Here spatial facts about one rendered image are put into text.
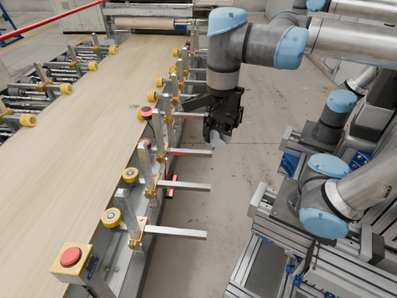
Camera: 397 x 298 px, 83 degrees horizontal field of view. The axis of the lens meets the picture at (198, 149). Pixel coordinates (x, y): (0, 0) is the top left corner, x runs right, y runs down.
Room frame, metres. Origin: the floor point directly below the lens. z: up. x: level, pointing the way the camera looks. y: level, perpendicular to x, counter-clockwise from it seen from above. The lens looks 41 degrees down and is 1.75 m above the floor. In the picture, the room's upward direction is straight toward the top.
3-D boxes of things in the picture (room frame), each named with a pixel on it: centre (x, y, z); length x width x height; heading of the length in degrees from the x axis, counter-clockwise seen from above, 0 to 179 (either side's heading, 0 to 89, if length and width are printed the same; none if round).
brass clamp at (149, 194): (0.76, 0.24, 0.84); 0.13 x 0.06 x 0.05; 174
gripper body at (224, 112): (0.50, -0.06, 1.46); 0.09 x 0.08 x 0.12; 60
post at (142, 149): (0.74, 0.24, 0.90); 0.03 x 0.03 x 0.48; 84
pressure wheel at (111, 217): (0.54, 0.38, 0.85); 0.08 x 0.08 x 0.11
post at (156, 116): (0.98, 0.22, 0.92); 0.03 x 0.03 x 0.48; 84
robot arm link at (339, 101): (0.93, -0.66, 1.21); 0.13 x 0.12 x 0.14; 143
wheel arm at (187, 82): (1.76, 0.08, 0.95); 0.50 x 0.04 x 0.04; 84
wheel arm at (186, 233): (0.52, 0.18, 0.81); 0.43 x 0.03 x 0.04; 84
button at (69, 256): (0.23, 0.30, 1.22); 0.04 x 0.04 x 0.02
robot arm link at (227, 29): (0.50, -0.06, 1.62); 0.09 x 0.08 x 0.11; 67
